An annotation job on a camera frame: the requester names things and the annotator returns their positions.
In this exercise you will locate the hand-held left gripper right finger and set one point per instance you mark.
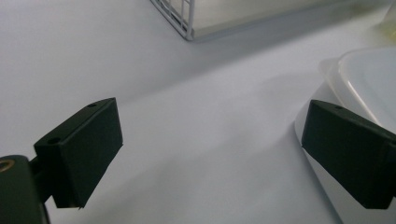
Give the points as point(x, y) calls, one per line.
point(348, 155)

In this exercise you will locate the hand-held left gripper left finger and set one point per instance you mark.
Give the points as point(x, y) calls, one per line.
point(81, 155)

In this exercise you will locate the white lidded container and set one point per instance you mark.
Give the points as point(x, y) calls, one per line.
point(367, 77)

